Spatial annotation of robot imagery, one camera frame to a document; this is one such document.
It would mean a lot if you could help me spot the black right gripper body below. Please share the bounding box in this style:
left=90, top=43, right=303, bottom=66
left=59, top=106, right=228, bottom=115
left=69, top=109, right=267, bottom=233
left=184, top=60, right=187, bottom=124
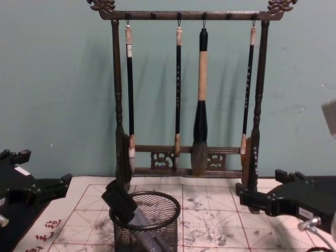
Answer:
left=272, top=175, right=336, bottom=219

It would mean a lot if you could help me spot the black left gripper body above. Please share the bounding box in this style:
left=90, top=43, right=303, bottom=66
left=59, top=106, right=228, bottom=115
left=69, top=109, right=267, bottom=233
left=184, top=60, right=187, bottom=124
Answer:
left=0, top=162, right=41, bottom=214

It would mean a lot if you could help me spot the white red-grid practice cloth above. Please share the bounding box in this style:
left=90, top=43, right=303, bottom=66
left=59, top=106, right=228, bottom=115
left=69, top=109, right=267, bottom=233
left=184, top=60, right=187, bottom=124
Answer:
left=15, top=175, right=336, bottom=252

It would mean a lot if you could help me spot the black brush with white marks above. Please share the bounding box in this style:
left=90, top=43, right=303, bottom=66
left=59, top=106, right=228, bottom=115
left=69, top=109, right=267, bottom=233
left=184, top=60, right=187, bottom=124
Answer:
left=240, top=26, right=257, bottom=163

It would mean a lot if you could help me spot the black mesh pen cup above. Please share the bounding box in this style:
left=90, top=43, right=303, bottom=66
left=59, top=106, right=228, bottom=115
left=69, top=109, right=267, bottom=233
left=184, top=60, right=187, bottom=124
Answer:
left=109, top=191, right=182, bottom=252

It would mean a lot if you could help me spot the black brush with white label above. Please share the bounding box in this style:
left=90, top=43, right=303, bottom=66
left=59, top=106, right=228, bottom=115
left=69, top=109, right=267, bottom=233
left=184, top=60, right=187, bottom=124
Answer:
left=123, top=24, right=138, bottom=176

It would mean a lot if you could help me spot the dark wooden brush rack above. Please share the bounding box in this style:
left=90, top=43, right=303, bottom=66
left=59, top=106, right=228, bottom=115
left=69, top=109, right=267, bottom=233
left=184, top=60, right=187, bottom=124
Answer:
left=89, top=0, right=295, bottom=214

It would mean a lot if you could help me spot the large black and tan brush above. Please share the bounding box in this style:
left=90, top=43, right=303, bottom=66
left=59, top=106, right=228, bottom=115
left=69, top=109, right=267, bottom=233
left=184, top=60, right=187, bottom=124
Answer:
left=192, top=28, right=209, bottom=177

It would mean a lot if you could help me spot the thin black brush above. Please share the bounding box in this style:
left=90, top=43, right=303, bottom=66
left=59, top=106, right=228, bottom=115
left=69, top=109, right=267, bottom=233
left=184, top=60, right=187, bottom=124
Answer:
left=173, top=26, right=183, bottom=170

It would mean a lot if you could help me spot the grey cable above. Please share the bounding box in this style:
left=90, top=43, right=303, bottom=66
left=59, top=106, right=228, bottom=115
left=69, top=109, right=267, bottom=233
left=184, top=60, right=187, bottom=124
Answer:
left=312, top=227, right=336, bottom=252

